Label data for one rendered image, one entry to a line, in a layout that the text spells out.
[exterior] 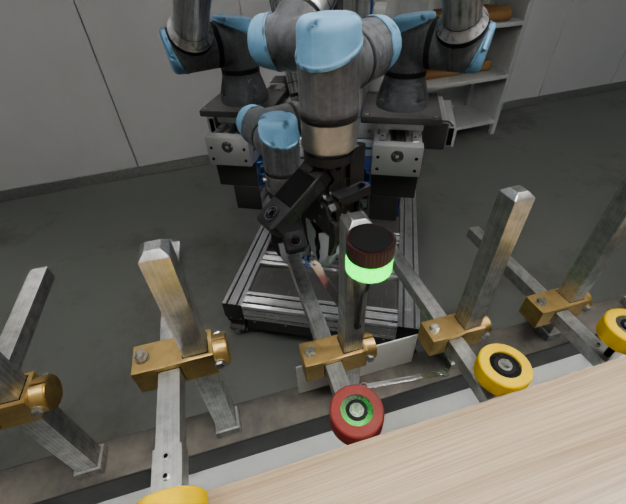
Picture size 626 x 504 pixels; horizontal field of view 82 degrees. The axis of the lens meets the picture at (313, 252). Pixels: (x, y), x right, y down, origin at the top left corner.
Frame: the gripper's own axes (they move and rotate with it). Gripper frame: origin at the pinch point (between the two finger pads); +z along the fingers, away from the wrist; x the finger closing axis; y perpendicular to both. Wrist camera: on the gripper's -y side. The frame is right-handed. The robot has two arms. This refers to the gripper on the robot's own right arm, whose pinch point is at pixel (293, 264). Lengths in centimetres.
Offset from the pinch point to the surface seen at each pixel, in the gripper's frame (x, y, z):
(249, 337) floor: 17, 44, 83
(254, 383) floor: 18, 20, 83
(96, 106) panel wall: 91, 230, 26
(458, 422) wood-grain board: -13.3, -47.3, -7.8
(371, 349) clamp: -7.5, -30.2, -3.8
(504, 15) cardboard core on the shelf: -211, 204, -10
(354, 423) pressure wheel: 0.9, -43.4, -8.2
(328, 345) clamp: -0.2, -27.7, -4.7
